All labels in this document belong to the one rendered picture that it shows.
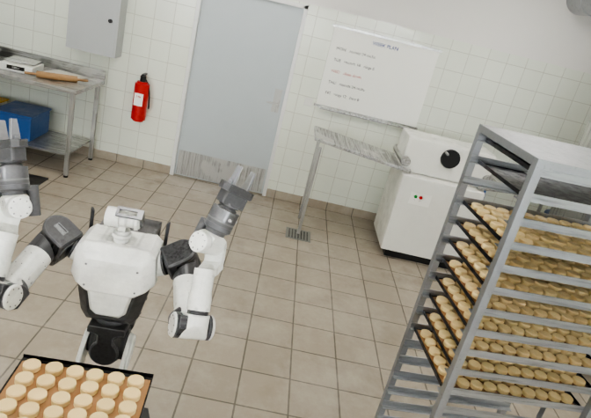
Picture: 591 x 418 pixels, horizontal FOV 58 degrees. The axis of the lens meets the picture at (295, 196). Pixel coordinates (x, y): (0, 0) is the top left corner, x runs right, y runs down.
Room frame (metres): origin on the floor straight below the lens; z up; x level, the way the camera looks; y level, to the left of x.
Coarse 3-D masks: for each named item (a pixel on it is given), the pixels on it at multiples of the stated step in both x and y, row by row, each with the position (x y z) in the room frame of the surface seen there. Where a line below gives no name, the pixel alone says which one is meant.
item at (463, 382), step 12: (420, 336) 2.08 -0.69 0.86; (432, 336) 2.10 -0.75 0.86; (432, 348) 1.97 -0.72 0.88; (432, 360) 1.92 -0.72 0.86; (444, 360) 1.91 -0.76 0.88; (444, 372) 1.83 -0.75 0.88; (456, 384) 1.79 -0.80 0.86; (468, 384) 1.79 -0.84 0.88; (480, 384) 1.81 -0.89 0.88; (492, 384) 1.83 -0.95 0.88; (504, 384) 1.88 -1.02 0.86; (516, 384) 1.89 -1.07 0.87; (516, 396) 1.81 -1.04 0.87; (528, 396) 1.82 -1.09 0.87; (540, 396) 1.83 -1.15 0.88; (552, 396) 1.84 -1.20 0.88; (564, 396) 1.86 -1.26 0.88
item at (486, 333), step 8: (464, 328) 1.72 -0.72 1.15; (480, 336) 1.74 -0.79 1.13; (488, 336) 1.74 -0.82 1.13; (496, 336) 1.74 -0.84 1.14; (504, 336) 1.75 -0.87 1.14; (512, 336) 1.75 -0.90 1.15; (520, 336) 1.76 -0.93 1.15; (536, 344) 1.77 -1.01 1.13; (544, 344) 1.78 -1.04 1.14; (552, 344) 1.78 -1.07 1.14; (560, 344) 1.79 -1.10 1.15; (568, 344) 1.79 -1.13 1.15; (584, 352) 1.80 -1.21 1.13
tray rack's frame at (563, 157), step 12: (480, 132) 2.13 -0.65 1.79; (492, 132) 2.04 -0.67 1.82; (504, 132) 2.09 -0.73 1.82; (516, 132) 2.18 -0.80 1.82; (504, 144) 1.93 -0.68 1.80; (516, 144) 1.86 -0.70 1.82; (528, 144) 1.93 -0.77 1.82; (540, 144) 2.01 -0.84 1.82; (552, 144) 2.09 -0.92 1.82; (564, 144) 2.17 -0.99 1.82; (528, 156) 1.76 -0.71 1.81; (540, 156) 1.75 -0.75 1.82; (552, 156) 1.81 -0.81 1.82; (564, 156) 1.88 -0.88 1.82; (576, 156) 1.95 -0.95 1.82; (588, 156) 2.02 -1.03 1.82; (552, 168) 1.70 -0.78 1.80; (564, 168) 1.71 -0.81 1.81; (576, 168) 1.72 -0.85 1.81; (588, 168) 1.74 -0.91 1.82; (588, 216) 2.24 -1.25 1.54; (540, 408) 2.04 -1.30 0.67; (588, 408) 1.80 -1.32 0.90
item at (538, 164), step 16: (544, 160) 1.70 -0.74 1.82; (528, 176) 1.71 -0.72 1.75; (528, 192) 1.70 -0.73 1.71; (512, 224) 1.70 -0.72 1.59; (512, 240) 1.70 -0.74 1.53; (496, 256) 1.71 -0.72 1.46; (496, 272) 1.70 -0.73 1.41; (480, 304) 1.70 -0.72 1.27; (480, 320) 1.70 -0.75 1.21; (464, 336) 1.71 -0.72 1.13; (464, 352) 1.70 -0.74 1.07; (448, 384) 1.70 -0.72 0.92; (432, 416) 1.71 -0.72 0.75
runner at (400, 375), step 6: (396, 372) 2.14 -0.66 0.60; (402, 372) 2.14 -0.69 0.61; (408, 372) 2.15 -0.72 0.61; (396, 378) 2.11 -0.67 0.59; (402, 378) 2.12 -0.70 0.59; (408, 378) 2.14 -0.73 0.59; (414, 378) 2.15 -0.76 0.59; (420, 378) 2.16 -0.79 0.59; (426, 378) 2.16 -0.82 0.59; (432, 378) 2.17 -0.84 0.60; (432, 384) 2.14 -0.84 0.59; (438, 384) 2.15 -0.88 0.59
